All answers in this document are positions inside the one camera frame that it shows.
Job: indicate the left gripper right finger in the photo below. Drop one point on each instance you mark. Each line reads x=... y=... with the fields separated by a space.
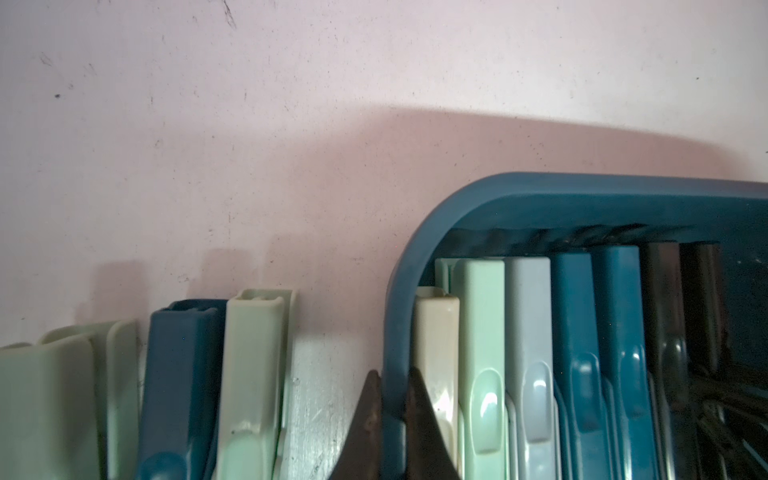
x=426 y=453

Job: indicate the teal pliers group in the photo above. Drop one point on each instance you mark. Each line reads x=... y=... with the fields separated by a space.
x=181 y=394

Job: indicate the teal plastic storage box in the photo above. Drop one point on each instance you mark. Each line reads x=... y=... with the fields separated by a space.
x=515 y=213

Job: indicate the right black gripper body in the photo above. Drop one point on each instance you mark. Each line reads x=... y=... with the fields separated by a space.
x=730 y=408

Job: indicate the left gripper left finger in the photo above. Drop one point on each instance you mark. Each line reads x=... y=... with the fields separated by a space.
x=360 y=456

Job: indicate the black pliers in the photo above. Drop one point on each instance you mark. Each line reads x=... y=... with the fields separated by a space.
x=667 y=360
x=706 y=316

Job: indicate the teal pliers front row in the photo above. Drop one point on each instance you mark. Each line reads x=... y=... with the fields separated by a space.
x=584 y=426

